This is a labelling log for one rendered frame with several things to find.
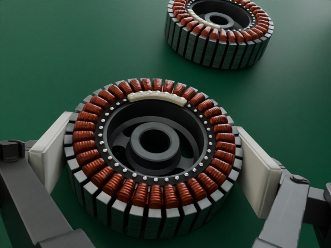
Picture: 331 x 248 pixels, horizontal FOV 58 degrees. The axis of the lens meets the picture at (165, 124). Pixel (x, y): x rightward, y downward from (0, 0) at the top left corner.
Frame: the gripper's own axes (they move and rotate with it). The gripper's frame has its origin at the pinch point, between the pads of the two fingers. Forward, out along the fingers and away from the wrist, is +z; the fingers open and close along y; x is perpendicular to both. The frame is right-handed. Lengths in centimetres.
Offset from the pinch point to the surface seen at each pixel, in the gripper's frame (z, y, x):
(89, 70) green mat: 9.8, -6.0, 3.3
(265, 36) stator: 11.5, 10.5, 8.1
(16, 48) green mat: 11.5, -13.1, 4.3
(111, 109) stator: 0.9, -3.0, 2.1
